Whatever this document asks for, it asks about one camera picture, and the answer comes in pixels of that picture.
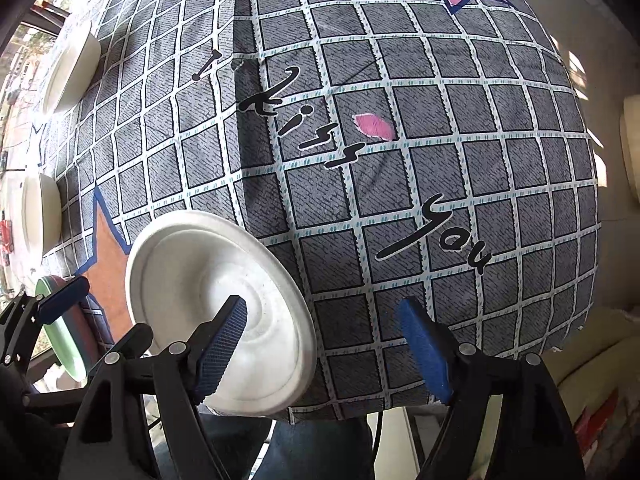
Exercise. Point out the large white paper bowl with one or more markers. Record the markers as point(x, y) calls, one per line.
point(41, 215)

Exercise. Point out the grey checkered star tablecloth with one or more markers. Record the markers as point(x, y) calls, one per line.
point(378, 148)

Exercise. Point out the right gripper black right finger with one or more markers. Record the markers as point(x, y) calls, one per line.
point(505, 419)

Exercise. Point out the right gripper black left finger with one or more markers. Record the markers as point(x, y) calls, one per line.
point(110, 438)

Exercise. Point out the red square plastic plate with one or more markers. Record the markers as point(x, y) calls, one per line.
point(94, 336)

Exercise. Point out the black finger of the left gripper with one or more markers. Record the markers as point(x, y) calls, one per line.
point(56, 304)
point(132, 346)

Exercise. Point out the white paper plate behind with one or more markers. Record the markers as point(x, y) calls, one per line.
point(72, 73)

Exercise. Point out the green square plastic plate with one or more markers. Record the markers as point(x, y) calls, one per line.
point(61, 333)

